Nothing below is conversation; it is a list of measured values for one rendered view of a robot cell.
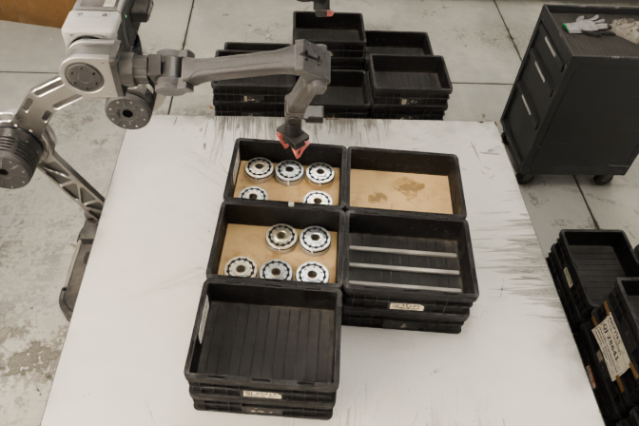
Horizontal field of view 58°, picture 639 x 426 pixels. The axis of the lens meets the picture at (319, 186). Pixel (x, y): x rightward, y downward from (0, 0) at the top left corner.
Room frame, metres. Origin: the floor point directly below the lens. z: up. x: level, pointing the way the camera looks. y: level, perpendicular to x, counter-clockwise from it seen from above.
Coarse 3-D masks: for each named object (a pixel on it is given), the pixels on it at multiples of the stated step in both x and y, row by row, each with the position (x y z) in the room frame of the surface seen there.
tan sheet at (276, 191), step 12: (240, 168) 1.45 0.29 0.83; (336, 168) 1.49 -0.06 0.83; (240, 180) 1.39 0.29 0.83; (276, 180) 1.41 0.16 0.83; (336, 180) 1.43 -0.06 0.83; (240, 192) 1.33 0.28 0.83; (276, 192) 1.35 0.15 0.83; (288, 192) 1.35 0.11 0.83; (300, 192) 1.36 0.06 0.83; (336, 192) 1.37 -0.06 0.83; (336, 204) 1.31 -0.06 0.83
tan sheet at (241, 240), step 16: (240, 224) 1.19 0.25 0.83; (224, 240) 1.12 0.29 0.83; (240, 240) 1.13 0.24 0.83; (256, 240) 1.13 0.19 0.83; (336, 240) 1.16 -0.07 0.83; (224, 256) 1.06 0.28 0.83; (256, 256) 1.07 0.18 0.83; (272, 256) 1.07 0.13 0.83; (288, 256) 1.08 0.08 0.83; (304, 256) 1.08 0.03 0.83; (320, 256) 1.09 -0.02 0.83; (336, 256) 1.09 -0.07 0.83; (240, 272) 1.00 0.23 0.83
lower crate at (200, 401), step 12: (192, 396) 0.61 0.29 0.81; (204, 396) 0.61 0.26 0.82; (336, 396) 0.64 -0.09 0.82; (204, 408) 0.61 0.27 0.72; (216, 408) 0.62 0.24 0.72; (228, 408) 0.62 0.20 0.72; (240, 408) 0.62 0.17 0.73; (252, 408) 0.61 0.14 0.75; (264, 408) 0.61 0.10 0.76; (276, 408) 0.62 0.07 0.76; (288, 408) 0.62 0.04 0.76; (300, 408) 0.62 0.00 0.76; (312, 408) 0.62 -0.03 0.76; (324, 408) 0.61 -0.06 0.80
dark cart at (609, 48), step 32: (544, 32) 2.57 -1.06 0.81; (544, 64) 2.49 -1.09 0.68; (576, 64) 2.25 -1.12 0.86; (608, 64) 2.26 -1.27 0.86; (512, 96) 2.67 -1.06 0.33; (544, 96) 2.37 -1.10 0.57; (576, 96) 2.26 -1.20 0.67; (608, 96) 2.27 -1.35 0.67; (512, 128) 2.55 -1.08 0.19; (544, 128) 2.25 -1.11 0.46; (576, 128) 2.27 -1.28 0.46; (608, 128) 2.28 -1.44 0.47; (544, 160) 2.26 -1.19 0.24; (576, 160) 2.28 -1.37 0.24; (608, 160) 2.29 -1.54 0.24
